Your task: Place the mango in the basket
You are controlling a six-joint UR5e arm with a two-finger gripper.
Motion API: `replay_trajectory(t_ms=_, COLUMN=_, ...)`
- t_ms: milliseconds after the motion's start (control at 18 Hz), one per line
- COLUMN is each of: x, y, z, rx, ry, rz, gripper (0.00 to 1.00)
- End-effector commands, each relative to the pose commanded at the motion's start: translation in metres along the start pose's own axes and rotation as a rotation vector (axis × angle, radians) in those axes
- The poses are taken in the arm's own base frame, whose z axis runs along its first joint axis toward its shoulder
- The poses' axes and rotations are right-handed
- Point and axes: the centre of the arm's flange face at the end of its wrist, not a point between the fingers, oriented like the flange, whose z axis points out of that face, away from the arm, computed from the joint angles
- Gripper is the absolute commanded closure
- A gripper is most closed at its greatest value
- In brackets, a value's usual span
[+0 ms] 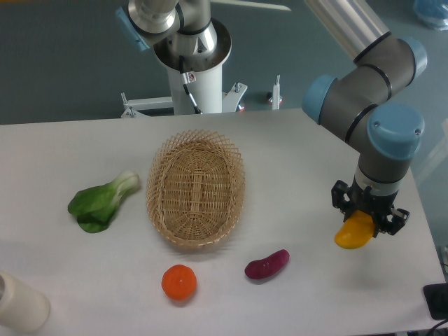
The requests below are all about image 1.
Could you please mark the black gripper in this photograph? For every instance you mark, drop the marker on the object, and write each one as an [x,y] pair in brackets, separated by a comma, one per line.
[377,204]

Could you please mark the yellow mango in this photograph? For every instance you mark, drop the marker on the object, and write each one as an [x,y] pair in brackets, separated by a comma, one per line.
[356,231]

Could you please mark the silver blue-capped robot arm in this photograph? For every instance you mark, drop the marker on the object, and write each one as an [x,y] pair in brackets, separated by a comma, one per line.
[357,108]

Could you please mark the woven wicker basket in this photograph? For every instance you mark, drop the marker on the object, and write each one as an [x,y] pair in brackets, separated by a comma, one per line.
[195,189]

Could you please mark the black device at edge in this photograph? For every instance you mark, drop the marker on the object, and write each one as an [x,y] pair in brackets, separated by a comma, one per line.
[436,300]

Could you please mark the purple sweet potato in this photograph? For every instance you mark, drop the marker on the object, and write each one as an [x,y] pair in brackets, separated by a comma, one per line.
[267,267]

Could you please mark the blue object top right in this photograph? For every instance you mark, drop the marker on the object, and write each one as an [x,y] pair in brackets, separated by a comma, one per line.
[433,13]

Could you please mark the orange pumpkin toy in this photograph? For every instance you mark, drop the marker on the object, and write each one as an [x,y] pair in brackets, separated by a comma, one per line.
[179,282]

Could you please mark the green bok choy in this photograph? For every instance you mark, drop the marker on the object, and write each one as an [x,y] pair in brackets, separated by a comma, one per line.
[94,208]

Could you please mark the white cylindrical bottle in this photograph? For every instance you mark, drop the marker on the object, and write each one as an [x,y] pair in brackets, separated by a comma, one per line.
[23,308]

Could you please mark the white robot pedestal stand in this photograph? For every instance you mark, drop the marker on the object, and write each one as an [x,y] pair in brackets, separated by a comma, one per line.
[194,65]

